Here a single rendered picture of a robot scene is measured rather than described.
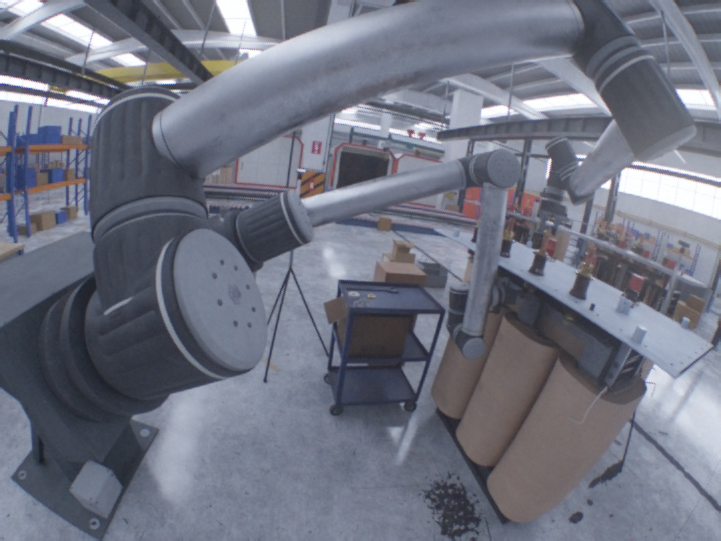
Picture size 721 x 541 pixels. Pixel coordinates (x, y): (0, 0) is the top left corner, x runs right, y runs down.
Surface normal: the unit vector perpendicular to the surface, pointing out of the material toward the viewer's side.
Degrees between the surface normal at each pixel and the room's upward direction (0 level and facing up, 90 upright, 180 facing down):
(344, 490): 0
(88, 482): 0
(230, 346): 63
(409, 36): 99
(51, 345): 49
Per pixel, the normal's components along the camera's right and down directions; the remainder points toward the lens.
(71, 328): 0.93, -0.36
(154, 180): 0.65, -0.33
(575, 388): -0.97, -0.07
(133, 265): 0.32, -0.23
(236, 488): 0.15, -0.94
